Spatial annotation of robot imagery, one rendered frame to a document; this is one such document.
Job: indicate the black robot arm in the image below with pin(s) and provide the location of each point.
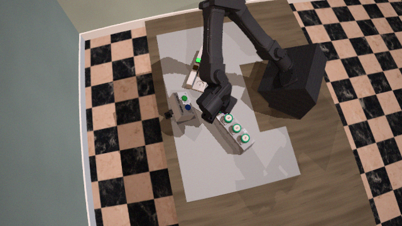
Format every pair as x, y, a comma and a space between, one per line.
212, 69

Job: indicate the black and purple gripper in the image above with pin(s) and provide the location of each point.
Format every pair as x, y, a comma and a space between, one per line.
232, 103

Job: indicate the grey flat mat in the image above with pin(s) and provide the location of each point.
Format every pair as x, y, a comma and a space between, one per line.
210, 165

